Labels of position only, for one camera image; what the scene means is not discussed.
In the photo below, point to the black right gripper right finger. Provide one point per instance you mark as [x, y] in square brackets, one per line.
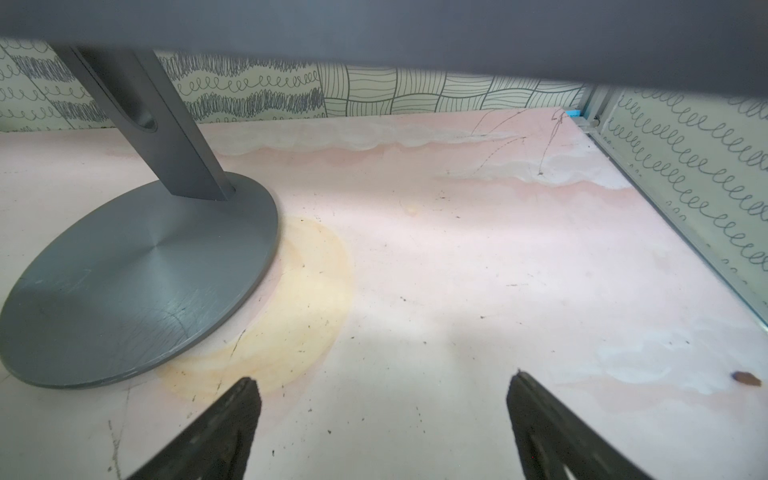
[554, 443]

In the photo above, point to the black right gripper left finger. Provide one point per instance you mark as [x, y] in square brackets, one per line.
[217, 444]

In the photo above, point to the grey round monitor stand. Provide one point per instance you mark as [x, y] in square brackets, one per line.
[153, 272]

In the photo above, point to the black computer monitor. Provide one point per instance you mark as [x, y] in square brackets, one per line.
[703, 46]

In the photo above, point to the floral pink table mat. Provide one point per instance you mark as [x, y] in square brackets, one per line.
[425, 260]

